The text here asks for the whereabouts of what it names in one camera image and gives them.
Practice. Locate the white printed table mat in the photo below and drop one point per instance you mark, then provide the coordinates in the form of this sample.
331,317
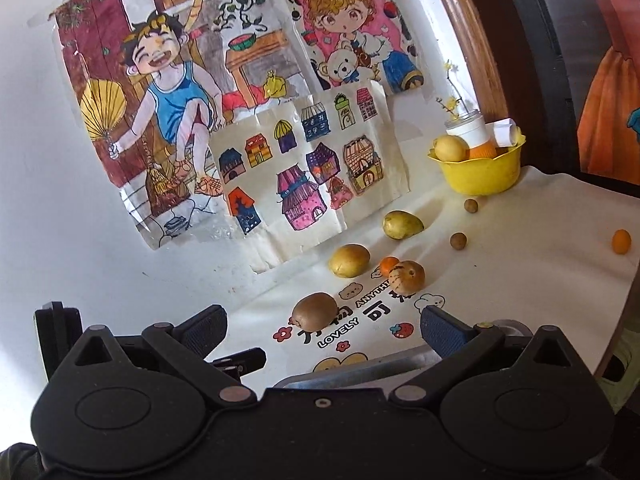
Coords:
525,260

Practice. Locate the rolled white paper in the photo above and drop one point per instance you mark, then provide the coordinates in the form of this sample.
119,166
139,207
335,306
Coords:
502,132

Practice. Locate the round orange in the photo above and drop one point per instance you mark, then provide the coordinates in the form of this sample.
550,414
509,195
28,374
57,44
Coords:
386,266

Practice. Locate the brown kiwi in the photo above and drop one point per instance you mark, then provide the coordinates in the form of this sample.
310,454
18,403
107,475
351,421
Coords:
315,312

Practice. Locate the boy with fan drawing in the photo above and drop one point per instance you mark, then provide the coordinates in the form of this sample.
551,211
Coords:
165,90

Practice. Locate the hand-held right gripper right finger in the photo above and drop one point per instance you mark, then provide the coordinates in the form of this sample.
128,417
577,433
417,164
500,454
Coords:
442,332

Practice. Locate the small oval kumquat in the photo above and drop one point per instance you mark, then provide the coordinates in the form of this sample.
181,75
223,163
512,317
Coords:
621,241

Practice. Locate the pale yellow round fruit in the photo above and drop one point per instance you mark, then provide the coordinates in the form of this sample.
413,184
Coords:
450,149

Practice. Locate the yellow-green mango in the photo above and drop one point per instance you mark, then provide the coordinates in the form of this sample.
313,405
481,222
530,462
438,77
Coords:
402,225

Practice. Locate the round yellow-green fruit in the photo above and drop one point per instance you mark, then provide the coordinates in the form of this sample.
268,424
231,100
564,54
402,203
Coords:
349,260

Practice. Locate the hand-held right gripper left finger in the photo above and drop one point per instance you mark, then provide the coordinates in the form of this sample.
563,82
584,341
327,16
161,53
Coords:
207,327

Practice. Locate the wooden door frame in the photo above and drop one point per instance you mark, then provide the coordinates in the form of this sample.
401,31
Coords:
470,35

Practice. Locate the white bottle with orange base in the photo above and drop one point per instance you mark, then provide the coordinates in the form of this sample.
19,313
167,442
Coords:
470,132

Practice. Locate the brown streaked fruit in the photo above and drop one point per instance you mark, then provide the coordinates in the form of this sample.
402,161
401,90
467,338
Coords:
407,277

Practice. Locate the brown longan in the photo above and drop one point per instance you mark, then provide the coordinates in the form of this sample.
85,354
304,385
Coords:
457,241

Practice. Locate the girl with teddy drawing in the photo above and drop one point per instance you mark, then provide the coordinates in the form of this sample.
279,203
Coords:
345,20

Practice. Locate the yellow plastic bowl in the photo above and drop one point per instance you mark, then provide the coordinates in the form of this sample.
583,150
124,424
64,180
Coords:
480,177

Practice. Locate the coloured houses drawing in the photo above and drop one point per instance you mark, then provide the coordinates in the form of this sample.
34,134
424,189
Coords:
300,180

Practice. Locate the black framed dress painting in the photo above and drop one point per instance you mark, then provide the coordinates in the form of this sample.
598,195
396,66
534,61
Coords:
540,60

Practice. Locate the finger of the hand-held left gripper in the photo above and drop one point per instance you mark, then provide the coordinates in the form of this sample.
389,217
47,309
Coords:
245,360

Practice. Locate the green plastic stool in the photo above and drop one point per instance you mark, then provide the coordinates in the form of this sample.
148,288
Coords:
622,375

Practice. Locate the small brown nut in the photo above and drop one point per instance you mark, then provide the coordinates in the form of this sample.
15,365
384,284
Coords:
470,206

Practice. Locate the yellow flower sprig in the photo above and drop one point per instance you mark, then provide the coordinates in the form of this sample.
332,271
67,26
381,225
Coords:
451,105

